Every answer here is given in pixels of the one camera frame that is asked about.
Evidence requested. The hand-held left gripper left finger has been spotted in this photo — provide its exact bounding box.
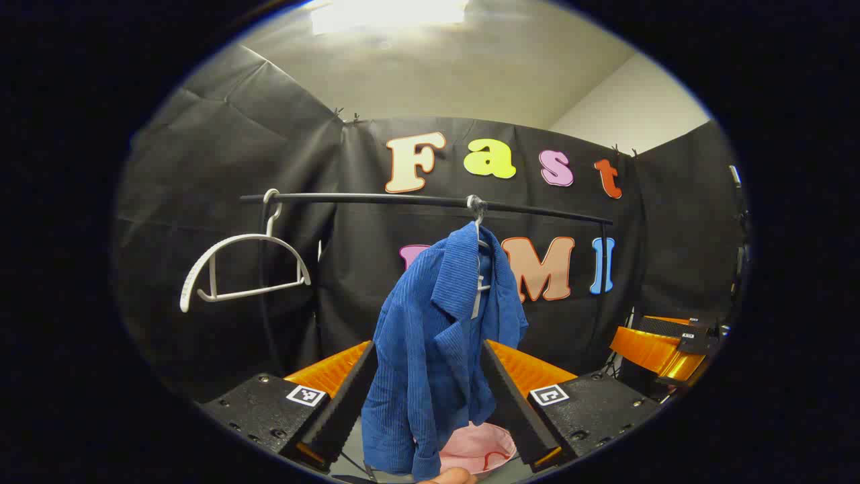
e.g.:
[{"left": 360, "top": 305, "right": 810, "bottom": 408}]
[{"left": 200, "top": 339, "right": 379, "bottom": 471}]

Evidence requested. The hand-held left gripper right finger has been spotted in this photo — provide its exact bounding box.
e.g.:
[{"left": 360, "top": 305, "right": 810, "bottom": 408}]
[{"left": 480, "top": 339, "right": 664, "bottom": 473}]

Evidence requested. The pink laundry hamper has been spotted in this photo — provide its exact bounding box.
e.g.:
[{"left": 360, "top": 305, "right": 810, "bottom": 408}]
[{"left": 413, "top": 422, "right": 518, "bottom": 479}]

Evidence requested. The blue corduroy shirt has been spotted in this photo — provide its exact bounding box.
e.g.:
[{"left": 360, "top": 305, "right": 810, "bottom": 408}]
[{"left": 361, "top": 222, "right": 529, "bottom": 481}]

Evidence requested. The white hanger with broad shoulders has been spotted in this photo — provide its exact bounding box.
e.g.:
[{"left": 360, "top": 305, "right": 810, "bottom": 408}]
[{"left": 466, "top": 194, "right": 493, "bottom": 321}]

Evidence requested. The white empty clothes hanger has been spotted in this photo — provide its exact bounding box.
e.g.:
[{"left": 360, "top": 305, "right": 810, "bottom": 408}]
[{"left": 179, "top": 189, "right": 312, "bottom": 314}]

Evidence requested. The black clothes rack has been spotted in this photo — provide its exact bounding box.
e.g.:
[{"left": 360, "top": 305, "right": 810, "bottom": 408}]
[{"left": 240, "top": 192, "right": 615, "bottom": 377}]

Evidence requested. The ceiling light panel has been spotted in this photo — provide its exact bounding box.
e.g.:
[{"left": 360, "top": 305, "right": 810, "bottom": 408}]
[{"left": 309, "top": 0, "right": 471, "bottom": 36}]

